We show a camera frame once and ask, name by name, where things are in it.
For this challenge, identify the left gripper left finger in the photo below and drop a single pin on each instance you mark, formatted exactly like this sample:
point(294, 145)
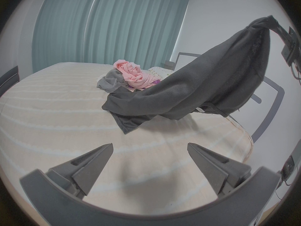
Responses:
point(91, 168)

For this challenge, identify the blue-green curtain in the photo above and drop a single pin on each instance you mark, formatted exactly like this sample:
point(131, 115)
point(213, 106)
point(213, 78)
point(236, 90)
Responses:
point(58, 27)
point(141, 27)

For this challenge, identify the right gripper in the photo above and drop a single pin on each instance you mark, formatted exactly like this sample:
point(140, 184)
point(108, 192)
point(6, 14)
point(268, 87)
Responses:
point(289, 53)

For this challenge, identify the black T-shirt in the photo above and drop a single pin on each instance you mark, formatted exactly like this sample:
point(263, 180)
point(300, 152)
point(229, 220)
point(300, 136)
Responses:
point(188, 86)

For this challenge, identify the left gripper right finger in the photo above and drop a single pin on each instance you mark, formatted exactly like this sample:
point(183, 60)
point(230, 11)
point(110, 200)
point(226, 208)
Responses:
point(211, 168)

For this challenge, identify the pile of clothes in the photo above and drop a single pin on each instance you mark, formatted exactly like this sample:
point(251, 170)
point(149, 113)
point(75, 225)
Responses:
point(131, 75)

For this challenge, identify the bed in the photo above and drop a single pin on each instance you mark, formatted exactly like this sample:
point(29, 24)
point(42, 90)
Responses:
point(58, 114)

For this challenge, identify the grey bedside table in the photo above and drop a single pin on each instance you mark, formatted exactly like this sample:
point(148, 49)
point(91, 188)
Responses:
point(168, 64)

